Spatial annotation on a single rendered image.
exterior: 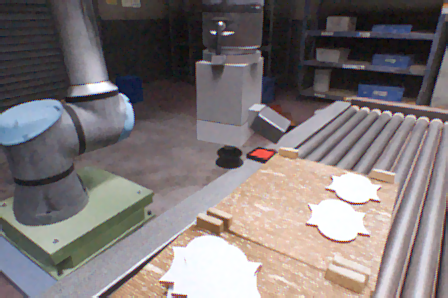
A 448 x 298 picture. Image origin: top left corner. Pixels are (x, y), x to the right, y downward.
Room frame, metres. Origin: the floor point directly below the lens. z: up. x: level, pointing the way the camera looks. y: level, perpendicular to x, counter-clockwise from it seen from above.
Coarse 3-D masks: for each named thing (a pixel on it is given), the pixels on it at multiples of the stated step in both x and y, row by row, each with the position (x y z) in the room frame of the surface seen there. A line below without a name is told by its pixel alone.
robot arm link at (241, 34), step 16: (208, 16) 0.39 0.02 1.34; (224, 16) 0.37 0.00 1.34; (240, 16) 0.37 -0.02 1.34; (256, 16) 0.38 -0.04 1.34; (208, 32) 0.39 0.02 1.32; (224, 32) 0.38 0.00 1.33; (240, 32) 0.37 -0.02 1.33; (256, 32) 0.39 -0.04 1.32; (208, 48) 0.40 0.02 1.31; (224, 48) 0.38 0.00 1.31; (240, 48) 0.38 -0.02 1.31; (256, 48) 0.40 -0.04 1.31
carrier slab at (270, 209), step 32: (288, 160) 0.83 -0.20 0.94; (256, 192) 0.65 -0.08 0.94; (288, 192) 0.65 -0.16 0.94; (320, 192) 0.65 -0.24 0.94; (384, 192) 0.65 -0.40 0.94; (256, 224) 0.52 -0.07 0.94; (288, 224) 0.52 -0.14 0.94; (384, 224) 0.52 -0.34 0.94; (288, 256) 0.43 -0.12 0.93; (320, 256) 0.43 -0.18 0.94; (352, 256) 0.43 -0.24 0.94
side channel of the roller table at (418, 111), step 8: (352, 104) 1.50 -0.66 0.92; (360, 104) 1.48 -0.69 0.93; (368, 104) 1.46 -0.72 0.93; (376, 104) 1.44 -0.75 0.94; (384, 104) 1.42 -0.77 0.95; (392, 104) 1.40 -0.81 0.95; (400, 104) 1.40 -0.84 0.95; (392, 112) 1.39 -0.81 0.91; (400, 112) 1.37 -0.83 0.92; (408, 112) 1.35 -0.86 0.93; (416, 112) 1.33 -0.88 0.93; (424, 112) 1.32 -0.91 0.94; (432, 112) 1.30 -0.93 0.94; (440, 112) 1.28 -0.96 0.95
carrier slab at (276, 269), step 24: (240, 240) 0.47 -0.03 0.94; (168, 264) 0.41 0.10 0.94; (264, 264) 0.41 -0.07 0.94; (288, 264) 0.41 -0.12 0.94; (144, 288) 0.36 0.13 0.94; (168, 288) 0.36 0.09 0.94; (264, 288) 0.36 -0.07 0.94; (288, 288) 0.36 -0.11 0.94; (312, 288) 0.36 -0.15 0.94; (336, 288) 0.36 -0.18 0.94
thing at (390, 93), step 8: (360, 80) 4.92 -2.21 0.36; (368, 80) 4.94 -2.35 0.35; (360, 88) 4.62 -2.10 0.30; (368, 88) 4.57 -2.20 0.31; (376, 88) 4.52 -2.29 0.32; (384, 88) 4.47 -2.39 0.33; (392, 88) 4.42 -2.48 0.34; (400, 88) 4.38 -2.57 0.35; (360, 96) 4.60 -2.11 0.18; (368, 96) 4.56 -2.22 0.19; (376, 96) 4.51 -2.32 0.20; (384, 96) 4.46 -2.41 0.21; (392, 96) 4.42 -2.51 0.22; (400, 96) 4.37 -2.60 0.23
